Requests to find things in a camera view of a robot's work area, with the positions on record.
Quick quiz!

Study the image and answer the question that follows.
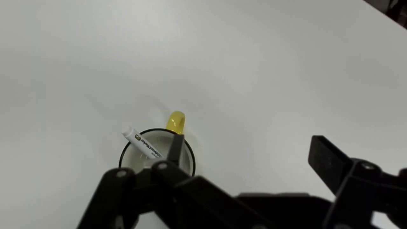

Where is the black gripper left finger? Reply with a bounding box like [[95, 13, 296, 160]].
[[75, 132, 273, 229]]

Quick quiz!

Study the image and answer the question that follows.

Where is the black floor object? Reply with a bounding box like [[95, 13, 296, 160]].
[[364, 0, 407, 29]]

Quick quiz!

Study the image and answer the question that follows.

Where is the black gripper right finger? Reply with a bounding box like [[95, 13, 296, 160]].
[[308, 133, 407, 229]]

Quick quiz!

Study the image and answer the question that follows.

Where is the blue capped white marker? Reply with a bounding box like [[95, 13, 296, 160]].
[[123, 128, 166, 161]]

